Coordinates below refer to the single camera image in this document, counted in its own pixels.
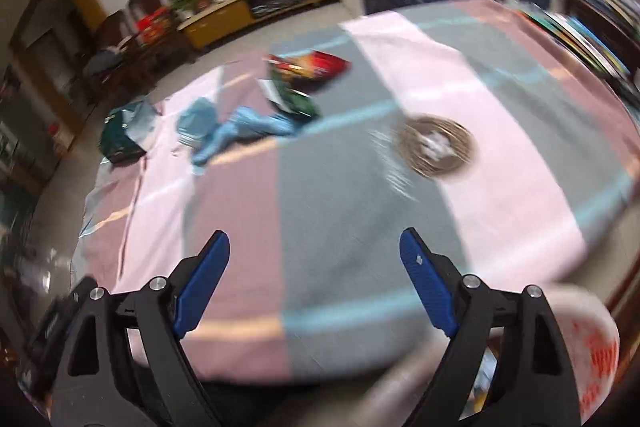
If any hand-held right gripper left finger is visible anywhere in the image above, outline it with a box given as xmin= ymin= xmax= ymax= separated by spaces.
xmin=50 ymin=229 xmax=232 ymax=427

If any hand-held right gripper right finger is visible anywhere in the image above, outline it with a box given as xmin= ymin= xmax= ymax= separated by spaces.
xmin=398 ymin=227 xmax=582 ymax=427

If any pink grey striped blanket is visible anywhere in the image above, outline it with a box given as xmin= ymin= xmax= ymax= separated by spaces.
xmin=75 ymin=0 xmax=640 ymax=380

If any light blue cloth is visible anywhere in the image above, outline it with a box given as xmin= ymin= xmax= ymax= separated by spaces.
xmin=191 ymin=106 xmax=297 ymax=168

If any green snack packet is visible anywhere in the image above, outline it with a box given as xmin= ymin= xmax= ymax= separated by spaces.
xmin=257 ymin=77 xmax=322 ymax=122

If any dark wooden chair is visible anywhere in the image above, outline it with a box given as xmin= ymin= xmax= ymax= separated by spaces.
xmin=82 ymin=34 xmax=151 ymax=92
xmin=122 ymin=0 xmax=176 ymax=52

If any red snack packet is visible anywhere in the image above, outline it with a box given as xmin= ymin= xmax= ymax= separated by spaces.
xmin=267 ymin=50 xmax=352 ymax=81

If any yellow wooden TV cabinet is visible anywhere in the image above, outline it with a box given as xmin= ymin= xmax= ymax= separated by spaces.
xmin=177 ymin=0 xmax=341 ymax=50

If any red gift box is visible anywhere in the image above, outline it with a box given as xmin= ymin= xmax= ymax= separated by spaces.
xmin=136 ymin=7 xmax=173 ymax=45

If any row of books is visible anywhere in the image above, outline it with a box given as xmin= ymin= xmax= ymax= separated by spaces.
xmin=520 ymin=2 xmax=640 ymax=82

